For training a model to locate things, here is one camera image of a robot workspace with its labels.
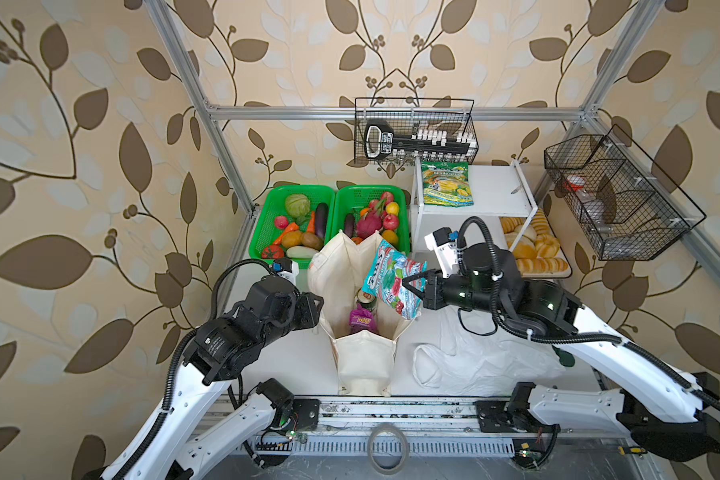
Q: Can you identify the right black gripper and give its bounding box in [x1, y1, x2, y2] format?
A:
[402, 268, 506, 320]

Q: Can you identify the teal red snack bag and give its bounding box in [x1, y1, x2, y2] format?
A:
[362, 240, 427, 320]

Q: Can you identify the cream canvas tote bag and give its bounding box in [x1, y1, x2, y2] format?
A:
[308, 232, 411, 396]

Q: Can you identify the green white drink can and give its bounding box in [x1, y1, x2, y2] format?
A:
[356, 289, 377, 313]

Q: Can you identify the purple snack bag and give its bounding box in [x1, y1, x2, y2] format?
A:
[349, 307, 378, 334]

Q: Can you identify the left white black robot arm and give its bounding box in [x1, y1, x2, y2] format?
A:
[85, 258, 323, 479]

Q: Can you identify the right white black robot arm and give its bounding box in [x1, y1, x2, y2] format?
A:
[401, 216, 720, 462]

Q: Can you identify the white plastic grocery bag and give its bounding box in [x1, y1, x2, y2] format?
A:
[412, 307, 565, 397]

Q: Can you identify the white radish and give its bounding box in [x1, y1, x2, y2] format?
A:
[286, 245, 318, 260]

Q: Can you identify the yellow pear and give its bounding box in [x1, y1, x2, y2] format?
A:
[381, 230, 399, 247]

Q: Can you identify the brown potato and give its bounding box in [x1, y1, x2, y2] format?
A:
[301, 232, 324, 251]

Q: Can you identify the red apple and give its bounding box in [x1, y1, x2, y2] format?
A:
[383, 214, 399, 231]

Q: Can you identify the pink dragon fruit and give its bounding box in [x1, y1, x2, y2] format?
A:
[356, 199, 386, 239]

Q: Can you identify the left green plastic basket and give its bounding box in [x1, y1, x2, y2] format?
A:
[249, 185, 335, 259]

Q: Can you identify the green plastic basket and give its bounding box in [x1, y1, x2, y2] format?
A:
[249, 185, 335, 259]
[327, 185, 411, 254]

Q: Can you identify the yellow lemon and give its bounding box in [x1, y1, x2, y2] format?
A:
[385, 202, 400, 216]

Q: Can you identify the dark purple eggplant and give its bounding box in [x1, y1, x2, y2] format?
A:
[314, 202, 329, 239]

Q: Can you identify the small purple eggplant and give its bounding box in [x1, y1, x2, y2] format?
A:
[342, 213, 355, 238]

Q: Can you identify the green cabbage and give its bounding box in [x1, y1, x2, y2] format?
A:
[284, 193, 311, 222]

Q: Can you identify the right green plastic basket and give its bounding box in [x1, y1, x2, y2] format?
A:
[327, 185, 411, 254]

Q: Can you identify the yellow green snack bag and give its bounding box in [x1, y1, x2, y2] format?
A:
[421, 161, 474, 208]

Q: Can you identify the white two-tier shelf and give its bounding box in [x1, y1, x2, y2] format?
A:
[409, 161, 538, 267]

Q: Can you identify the tray of bread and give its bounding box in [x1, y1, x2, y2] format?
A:
[499, 211, 572, 279]

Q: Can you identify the roll of clear tape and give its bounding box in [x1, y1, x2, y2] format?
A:
[366, 423, 411, 476]

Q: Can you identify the right yellow black screwdriver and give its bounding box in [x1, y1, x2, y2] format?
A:
[618, 446, 647, 456]

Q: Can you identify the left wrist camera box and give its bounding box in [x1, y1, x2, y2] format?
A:
[272, 257, 300, 285]

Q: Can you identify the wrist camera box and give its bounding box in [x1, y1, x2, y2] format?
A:
[425, 227, 466, 278]
[272, 257, 300, 285]

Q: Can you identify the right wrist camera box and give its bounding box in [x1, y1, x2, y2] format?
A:
[425, 227, 466, 278]

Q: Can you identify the back black wire basket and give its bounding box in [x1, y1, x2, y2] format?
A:
[354, 96, 479, 166]

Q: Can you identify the black wire basket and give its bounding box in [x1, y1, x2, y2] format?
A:
[354, 96, 479, 166]
[544, 125, 707, 261]

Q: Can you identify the green handled tool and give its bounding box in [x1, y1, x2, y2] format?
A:
[553, 347, 576, 368]

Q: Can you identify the right black wire basket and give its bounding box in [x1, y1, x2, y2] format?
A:
[544, 125, 707, 261]

